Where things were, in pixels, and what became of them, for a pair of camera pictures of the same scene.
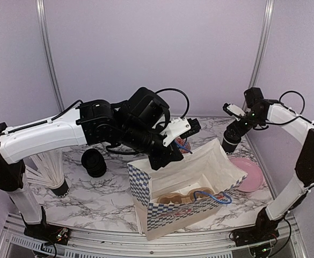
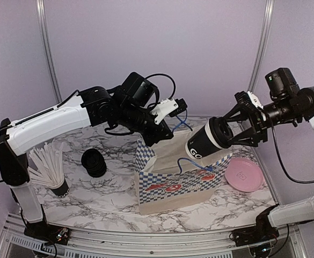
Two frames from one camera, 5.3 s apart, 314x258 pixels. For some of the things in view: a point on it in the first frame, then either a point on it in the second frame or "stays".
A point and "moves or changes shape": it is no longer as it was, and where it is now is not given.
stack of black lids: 93,161 stays
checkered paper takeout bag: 184,192 moves or changes shape
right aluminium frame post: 261,48 stays
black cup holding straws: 62,192 stays
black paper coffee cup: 228,148 → 203,143
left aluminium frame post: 41,15 stays
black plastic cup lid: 232,136 moves or changes shape
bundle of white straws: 46,170 stays
